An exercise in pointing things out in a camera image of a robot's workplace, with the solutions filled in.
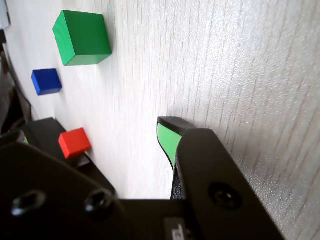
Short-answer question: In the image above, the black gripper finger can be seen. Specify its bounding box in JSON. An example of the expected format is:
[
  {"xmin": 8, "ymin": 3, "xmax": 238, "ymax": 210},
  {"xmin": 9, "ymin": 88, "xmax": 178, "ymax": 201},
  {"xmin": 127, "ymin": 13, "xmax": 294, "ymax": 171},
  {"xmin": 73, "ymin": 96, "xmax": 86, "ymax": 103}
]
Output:
[
  {"xmin": 0, "ymin": 129, "xmax": 132, "ymax": 240},
  {"xmin": 156, "ymin": 116, "xmax": 286, "ymax": 240}
]

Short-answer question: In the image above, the red wooden cube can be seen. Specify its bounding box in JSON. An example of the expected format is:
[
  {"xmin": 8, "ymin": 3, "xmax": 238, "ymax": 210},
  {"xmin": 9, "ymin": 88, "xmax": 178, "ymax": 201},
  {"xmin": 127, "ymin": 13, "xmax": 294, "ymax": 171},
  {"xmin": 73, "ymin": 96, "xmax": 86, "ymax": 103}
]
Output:
[{"xmin": 58, "ymin": 127, "xmax": 92, "ymax": 160}]

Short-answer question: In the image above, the blue wooden cube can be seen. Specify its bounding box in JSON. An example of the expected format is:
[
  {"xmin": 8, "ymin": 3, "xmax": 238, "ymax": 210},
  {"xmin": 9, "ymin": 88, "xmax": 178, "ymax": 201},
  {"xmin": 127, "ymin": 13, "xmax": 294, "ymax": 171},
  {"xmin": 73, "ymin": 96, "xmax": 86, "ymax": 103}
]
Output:
[{"xmin": 31, "ymin": 68, "xmax": 63, "ymax": 97}]

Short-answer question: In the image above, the green wooden cube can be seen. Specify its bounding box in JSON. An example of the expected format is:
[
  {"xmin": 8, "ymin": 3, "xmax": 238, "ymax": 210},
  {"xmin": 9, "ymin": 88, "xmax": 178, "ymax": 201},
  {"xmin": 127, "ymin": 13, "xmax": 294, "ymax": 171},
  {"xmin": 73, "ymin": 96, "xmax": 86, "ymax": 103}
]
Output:
[{"xmin": 52, "ymin": 9, "xmax": 113, "ymax": 67}]

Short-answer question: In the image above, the thick black cable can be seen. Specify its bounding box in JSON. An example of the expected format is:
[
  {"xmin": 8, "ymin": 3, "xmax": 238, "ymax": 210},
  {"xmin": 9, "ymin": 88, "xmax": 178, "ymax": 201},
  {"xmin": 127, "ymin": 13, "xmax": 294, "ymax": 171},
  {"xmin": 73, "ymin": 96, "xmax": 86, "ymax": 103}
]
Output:
[{"xmin": 13, "ymin": 86, "xmax": 33, "ymax": 121}]

